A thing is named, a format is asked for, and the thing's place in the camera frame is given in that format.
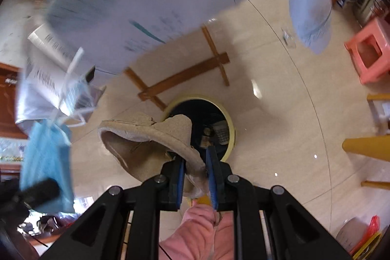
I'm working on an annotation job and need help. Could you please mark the yellow wooden chair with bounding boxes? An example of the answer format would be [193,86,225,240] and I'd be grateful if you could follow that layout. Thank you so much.
[342,92,390,190]

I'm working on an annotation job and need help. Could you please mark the torn brown cardboard piece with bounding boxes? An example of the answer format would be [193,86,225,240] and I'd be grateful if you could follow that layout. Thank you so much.
[98,112,211,200]

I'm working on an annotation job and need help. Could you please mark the wooden table frame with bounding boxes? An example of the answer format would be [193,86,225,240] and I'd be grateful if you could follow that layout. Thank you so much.
[123,25,230,111]

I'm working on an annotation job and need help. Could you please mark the brown paper roll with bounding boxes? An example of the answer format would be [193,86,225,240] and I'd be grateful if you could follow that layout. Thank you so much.
[338,217,371,253]

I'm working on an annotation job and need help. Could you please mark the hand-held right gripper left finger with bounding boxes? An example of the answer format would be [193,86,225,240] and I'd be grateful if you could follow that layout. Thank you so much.
[39,158,186,260]

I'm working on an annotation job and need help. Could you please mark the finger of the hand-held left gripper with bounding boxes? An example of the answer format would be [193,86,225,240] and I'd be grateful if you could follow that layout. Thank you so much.
[18,178,60,209]

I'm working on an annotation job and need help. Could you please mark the orange plastic bag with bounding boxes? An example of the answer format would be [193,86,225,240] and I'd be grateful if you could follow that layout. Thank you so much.
[350,215,381,253]

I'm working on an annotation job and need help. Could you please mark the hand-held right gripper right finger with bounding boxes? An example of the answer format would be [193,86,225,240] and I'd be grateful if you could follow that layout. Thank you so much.
[205,146,351,260]

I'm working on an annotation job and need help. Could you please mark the blue face mask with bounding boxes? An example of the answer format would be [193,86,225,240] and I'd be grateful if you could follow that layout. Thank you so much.
[20,120,75,213]

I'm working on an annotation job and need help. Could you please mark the yellow patterned slipper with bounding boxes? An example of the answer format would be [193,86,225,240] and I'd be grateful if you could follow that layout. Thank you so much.
[191,195,212,206]

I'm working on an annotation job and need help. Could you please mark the yellow-rimmed bin with black liner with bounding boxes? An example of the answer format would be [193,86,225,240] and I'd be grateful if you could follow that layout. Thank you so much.
[161,93,236,163]

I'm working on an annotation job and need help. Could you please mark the brown wooden door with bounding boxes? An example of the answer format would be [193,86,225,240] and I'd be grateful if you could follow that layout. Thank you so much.
[0,63,28,139]

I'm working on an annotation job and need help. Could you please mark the pink plastic stool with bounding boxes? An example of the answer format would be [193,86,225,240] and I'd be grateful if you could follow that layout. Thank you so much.
[344,18,390,84]

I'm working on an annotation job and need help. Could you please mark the person's pink trousers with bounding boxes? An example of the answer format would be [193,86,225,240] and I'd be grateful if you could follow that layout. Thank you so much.
[158,203,235,260]

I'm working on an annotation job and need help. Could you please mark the silver printed packet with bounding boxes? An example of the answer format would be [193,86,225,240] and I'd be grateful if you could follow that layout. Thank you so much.
[15,24,107,126]

